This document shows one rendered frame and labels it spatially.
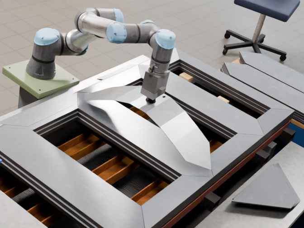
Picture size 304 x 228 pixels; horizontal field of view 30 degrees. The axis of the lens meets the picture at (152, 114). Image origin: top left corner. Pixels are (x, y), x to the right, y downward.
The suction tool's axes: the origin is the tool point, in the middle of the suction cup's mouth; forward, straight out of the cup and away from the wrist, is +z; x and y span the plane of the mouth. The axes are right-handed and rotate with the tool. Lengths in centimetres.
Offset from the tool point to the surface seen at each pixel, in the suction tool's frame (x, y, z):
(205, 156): -29.0, 1.4, 10.5
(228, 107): -15, 50, 16
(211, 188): -35.9, 1.6, 23.0
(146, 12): 174, 276, 104
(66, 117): 29.2, -14.8, 17.4
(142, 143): -4.1, -5.7, 15.6
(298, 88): -31, 102, 17
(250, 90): -15, 75, 16
